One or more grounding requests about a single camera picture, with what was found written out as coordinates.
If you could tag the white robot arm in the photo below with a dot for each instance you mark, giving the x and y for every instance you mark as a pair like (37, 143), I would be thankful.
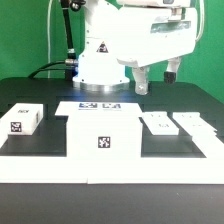
(98, 67)

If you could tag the white marker sheet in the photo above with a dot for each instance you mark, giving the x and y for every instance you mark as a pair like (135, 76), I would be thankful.
(66, 108)

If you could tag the white cabinet top block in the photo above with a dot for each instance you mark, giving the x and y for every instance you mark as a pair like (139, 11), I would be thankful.
(23, 118)

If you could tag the white U-shaped fence frame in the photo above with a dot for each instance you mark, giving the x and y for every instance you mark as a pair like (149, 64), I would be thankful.
(42, 158)

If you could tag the white cabinet body box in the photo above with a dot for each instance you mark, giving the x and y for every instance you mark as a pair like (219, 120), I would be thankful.
(104, 138)

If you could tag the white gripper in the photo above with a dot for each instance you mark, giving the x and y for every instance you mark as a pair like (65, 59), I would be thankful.
(149, 35)

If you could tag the white cabinet door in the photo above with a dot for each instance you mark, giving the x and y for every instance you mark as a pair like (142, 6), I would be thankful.
(159, 123)
(193, 124)

